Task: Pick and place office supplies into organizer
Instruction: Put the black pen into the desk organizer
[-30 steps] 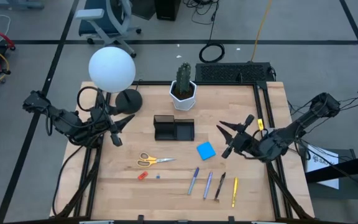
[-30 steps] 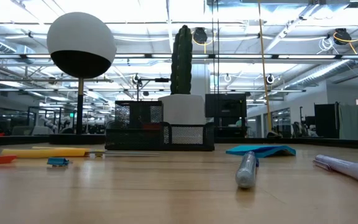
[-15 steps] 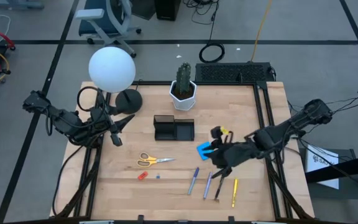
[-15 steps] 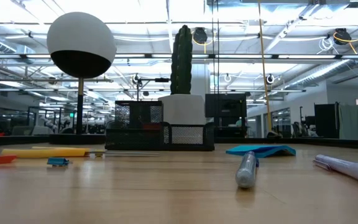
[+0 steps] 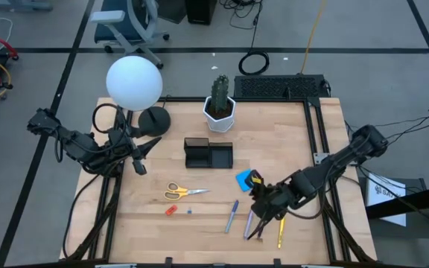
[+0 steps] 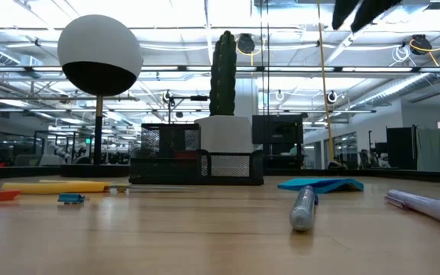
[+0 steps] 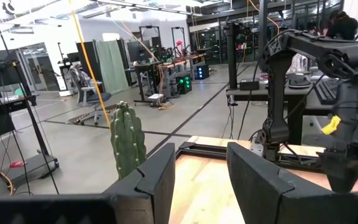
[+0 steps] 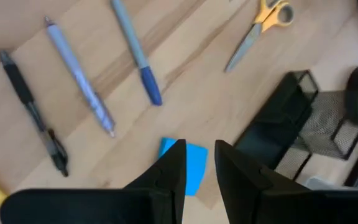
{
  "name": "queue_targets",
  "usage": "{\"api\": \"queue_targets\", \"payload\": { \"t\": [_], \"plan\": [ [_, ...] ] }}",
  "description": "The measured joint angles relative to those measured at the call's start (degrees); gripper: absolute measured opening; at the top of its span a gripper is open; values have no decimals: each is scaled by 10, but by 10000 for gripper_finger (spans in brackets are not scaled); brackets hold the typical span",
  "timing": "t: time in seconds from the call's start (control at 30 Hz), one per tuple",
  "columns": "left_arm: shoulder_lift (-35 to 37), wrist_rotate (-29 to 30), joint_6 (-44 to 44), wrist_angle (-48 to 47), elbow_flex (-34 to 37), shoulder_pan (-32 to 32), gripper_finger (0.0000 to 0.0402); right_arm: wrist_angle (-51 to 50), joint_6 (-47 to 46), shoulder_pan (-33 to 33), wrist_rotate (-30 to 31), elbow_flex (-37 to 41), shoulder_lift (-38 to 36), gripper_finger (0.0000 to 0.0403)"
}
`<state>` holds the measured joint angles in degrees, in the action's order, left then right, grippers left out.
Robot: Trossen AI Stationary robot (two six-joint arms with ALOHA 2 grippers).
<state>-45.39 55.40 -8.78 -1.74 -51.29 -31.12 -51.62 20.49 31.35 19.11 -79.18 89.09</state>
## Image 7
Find small black desk box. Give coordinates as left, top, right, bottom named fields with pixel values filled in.
left=239, top=80, right=260, bottom=91

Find yellow tape tag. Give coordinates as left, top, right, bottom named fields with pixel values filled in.
left=321, top=114, right=342, bottom=136

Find black partition panel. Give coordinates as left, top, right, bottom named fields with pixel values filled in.
left=75, top=41, right=98, bottom=91

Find computer tower green lights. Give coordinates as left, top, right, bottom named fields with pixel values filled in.
left=175, top=75, right=193, bottom=95

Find black keyboard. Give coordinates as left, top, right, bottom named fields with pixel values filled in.
left=314, top=78, right=343, bottom=106

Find person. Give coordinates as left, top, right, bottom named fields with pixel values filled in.
left=323, top=10, right=358, bottom=40

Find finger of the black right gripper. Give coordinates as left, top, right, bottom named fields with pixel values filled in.
left=325, top=169, right=358, bottom=194

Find grey round desk device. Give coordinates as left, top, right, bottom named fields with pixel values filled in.
left=287, top=73, right=312, bottom=90

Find green artificial cactus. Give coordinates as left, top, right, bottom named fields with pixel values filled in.
left=109, top=101, right=147, bottom=180

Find wooden top workbench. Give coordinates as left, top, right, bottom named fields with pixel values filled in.
left=134, top=53, right=207, bottom=105

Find yellow hanging cable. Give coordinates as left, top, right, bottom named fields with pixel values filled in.
left=69, top=0, right=111, bottom=128

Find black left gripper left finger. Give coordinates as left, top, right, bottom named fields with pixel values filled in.
left=0, top=142, right=176, bottom=224

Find computer tower blue lights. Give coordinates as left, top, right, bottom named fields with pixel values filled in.
left=195, top=64, right=210, bottom=80

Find black office desk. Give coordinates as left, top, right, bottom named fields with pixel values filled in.
left=225, top=83, right=323, bottom=146

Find white office chair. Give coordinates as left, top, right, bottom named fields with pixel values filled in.
left=70, top=68, right=113, bottom=126

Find black aluminium table frame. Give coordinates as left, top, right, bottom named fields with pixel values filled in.
left=175, top=141, right=358, bottom=180

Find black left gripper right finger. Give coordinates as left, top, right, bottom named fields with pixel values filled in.
left=227, top=142, right=358, bottom=224

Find green curtain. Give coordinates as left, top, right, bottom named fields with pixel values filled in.
left=95, top=40, right=130, bottom=95

